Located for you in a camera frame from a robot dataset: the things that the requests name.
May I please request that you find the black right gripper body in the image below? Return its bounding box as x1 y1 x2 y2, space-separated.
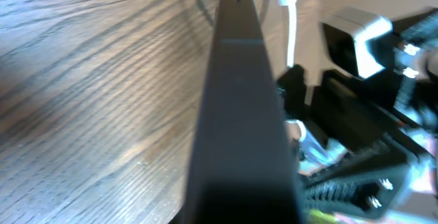
277 8 437 151

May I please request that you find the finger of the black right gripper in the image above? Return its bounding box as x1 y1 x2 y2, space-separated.
303 155 411 219

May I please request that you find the blue Samsung Galaxy phone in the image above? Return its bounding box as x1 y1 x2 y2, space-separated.
177 0 305 223

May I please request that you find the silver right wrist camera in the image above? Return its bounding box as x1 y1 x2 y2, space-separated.
321 7 394 79

